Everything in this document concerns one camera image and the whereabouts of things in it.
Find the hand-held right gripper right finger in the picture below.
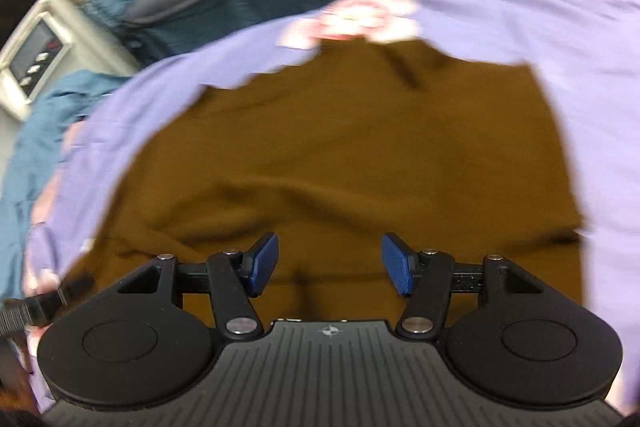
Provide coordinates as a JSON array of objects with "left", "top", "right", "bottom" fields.
[{"left": 381, "top": 232, "right": 546, "bottom": 341}]

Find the purple floral bedsheet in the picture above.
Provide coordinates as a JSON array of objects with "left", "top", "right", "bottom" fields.
[{"left": 22, "top": 0, "right": 640, "bottom": 413}]

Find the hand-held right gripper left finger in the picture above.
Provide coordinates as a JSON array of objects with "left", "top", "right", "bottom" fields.
[{"left": 117, "top": 232, "right": 279, "bottom": 341}]

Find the white machine with control panel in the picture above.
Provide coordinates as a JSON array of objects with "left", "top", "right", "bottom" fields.
[{"left": 0, "top": 0, "right": 146, "bottom": 122}]

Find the brown knit garment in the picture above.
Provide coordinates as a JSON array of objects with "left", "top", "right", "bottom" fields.
[{"left": 75, "top": 34, "right": 586, "bottom": 328}]

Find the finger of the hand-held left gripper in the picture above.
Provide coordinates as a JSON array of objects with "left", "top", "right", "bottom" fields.
[{"left": 30, "top": 274, "right": 97, "bottom": 325}]

